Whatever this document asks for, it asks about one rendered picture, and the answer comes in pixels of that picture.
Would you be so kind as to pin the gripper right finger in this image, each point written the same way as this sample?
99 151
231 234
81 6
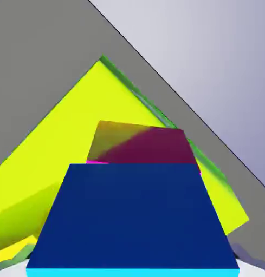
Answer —
253 268

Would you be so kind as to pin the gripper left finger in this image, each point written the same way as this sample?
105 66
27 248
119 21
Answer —
8 269

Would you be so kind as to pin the small cyan cube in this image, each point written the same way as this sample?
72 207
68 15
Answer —
132 216

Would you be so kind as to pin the small magenta cube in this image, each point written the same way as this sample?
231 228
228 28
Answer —
145 147

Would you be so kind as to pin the large yellow box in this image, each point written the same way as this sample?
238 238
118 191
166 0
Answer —
80 121

